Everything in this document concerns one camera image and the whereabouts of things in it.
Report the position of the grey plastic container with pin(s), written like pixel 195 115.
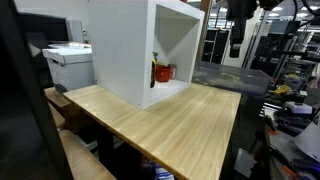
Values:
pixel 245 81

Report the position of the light wooden bench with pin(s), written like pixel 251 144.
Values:
pixel 69 120

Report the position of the black foreground post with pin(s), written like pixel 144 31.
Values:
pixel 30 146

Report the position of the white black device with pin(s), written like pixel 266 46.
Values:
pixel 297 106

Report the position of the red mug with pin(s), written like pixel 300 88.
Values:
pixel 163 73

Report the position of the white cube shelf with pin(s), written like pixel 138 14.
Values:
pixel 125 33

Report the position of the black monitor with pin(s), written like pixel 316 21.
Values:
pixel 52 27

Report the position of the white cardboard file box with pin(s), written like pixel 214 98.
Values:
pixel 70 68

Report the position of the red tin can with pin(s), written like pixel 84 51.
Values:
pixel 172 71

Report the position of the yellow tool on bench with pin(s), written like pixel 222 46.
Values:
pixel 281 89

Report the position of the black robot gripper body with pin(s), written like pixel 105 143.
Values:
pixel 239 11

